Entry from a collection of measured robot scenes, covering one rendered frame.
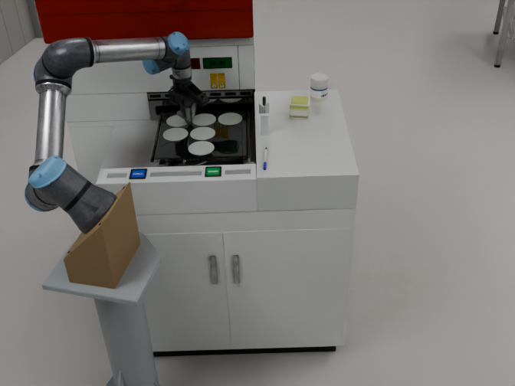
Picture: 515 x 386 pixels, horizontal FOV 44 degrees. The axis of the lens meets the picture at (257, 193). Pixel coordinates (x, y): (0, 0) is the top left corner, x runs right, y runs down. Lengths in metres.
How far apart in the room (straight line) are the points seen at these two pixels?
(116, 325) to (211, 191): 0.56
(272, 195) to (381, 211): 1.48
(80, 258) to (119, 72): 0.98
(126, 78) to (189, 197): 0.71
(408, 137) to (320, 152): 2.03
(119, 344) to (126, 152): 0.79
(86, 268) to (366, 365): 1.35
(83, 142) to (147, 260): 0.95
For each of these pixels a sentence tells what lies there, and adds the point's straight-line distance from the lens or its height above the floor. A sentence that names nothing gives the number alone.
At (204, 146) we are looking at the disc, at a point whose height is 0.90.
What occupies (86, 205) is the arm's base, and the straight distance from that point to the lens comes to 1.98.
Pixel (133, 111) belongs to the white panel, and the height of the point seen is 0.89.
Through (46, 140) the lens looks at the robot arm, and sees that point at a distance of 2.17.
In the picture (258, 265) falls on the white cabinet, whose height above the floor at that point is 0.56.
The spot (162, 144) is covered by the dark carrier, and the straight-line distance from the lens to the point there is 2.54.
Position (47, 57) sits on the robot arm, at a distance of 2.19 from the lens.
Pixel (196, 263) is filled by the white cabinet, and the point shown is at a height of 0.58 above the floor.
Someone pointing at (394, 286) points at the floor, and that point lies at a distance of 3.21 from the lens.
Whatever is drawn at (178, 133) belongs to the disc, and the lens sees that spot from 2.59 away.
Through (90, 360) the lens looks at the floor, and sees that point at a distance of 2.98.
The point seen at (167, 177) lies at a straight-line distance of 2.24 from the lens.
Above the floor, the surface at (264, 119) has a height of 1.03.
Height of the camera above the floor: 2.23
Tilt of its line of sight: 37 degrees down
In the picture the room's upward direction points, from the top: 2 degrees counter-clockwise
